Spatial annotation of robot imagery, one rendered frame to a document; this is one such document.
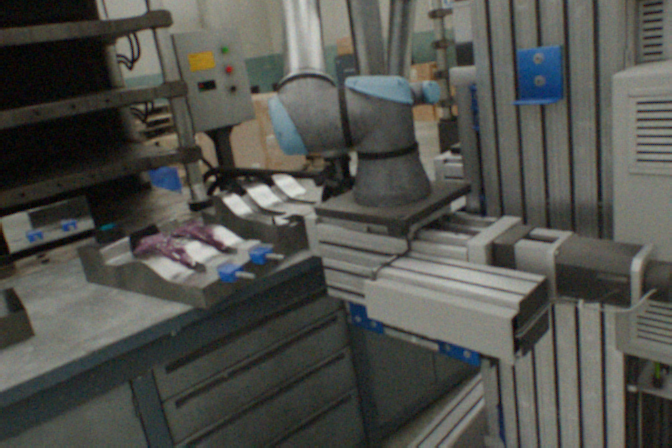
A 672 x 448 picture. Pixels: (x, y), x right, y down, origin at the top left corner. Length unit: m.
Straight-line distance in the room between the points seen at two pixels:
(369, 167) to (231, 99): 1.43
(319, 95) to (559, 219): 0.49
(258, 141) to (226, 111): 3.10
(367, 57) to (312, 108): 0.34
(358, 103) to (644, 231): 0.50
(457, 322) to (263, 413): 0.91
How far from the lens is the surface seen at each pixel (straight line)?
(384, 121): 0.98
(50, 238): 2.11
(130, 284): 1.52
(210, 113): 2.32
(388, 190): 1.00
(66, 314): 1.53
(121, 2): 9.11
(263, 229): 1.54
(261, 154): 5.46
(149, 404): 1.45
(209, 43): 2.34
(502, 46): 1.03
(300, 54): 1.08
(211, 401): 1.53
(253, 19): 10.57
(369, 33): 1.28
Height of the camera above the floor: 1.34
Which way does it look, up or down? 16 degrees down
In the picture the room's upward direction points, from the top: 9 degrees counter-clockwise
